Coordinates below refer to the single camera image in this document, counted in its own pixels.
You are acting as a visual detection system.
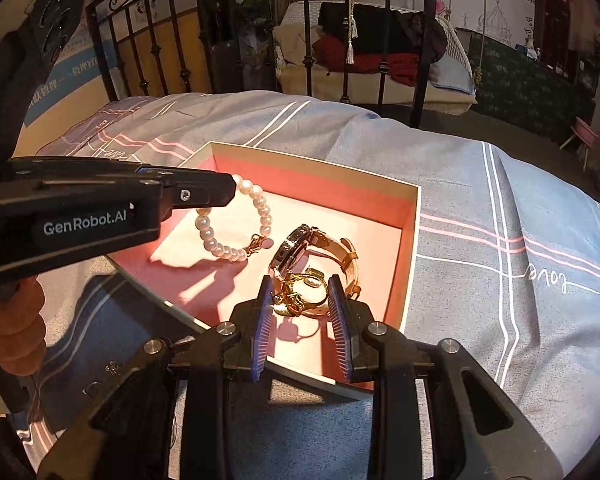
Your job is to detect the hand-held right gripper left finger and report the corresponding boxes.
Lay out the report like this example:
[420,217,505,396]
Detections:
[37,274,276,480]

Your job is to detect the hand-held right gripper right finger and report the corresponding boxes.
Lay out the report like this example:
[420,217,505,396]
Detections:
[327,274,566,480]

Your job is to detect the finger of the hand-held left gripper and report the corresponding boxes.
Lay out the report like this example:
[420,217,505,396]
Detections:
[139,164,239,222]

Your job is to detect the gold ring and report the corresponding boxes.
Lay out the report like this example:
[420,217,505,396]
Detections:
[272,267,329,319]

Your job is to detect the white pearl bracelet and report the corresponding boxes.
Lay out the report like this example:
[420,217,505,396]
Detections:
[195,174,276,264]

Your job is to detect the gold wristwatch with beige strap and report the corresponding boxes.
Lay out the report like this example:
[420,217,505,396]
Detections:
[268,223,364,319]

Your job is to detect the pink-lined jewelry box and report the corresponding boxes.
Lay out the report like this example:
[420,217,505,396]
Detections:
[105,141,424,402]

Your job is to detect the person's left hand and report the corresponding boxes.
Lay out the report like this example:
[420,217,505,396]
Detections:
[0,277,47,377]

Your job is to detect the blue and white banner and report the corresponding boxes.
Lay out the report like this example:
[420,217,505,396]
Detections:
[24,25,112,127]

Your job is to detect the grey-blue plaid blanket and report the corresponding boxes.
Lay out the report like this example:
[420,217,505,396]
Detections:
[12,90,600,480]

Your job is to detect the red clothing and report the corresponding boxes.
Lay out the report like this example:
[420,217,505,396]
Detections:
[312,35,439,87]

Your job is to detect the black device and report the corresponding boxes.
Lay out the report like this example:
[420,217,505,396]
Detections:
[25,0,97,57]

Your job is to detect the black clothing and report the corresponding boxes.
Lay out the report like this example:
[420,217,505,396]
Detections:
[317,2,449,64]

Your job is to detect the light blue pillow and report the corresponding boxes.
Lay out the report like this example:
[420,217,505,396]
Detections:
[427,52,474,97]

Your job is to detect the dark green patterned fence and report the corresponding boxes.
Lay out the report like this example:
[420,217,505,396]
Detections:
[467,35,597,141]

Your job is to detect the pink chair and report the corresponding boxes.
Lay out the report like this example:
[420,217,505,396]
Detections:
[559,116,600,171]

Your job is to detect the rope with white tassel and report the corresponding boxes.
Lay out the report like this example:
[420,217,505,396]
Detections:
[344,0,359,65]

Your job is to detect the black metal bed frame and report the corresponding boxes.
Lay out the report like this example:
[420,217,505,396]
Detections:
[85,0,432,129]

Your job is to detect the wall poster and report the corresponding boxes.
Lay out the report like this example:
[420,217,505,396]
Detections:
[450,0,539,61]

